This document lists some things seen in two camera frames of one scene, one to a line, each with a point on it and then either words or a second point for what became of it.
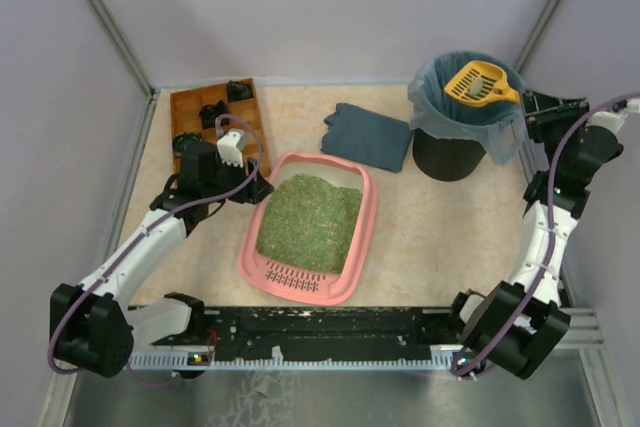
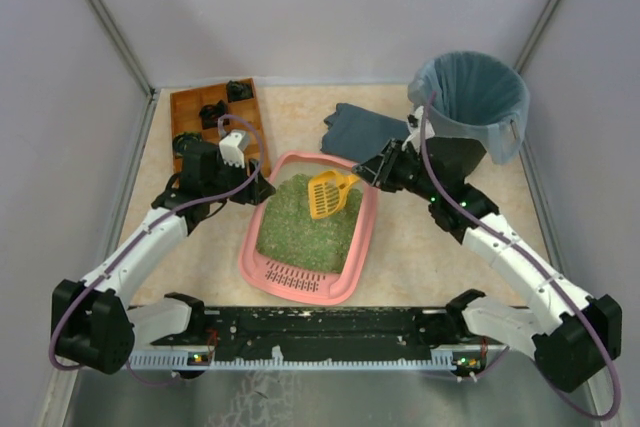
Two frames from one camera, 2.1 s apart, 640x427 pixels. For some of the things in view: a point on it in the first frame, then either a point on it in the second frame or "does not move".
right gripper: (547, 110) to (388, 167)
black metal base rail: (314, 337) does not move
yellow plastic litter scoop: (482, 83) to (328, 193)
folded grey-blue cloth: (367, 136) does not move
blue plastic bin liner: (499, 127) does not move
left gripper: (250, 179) does not move
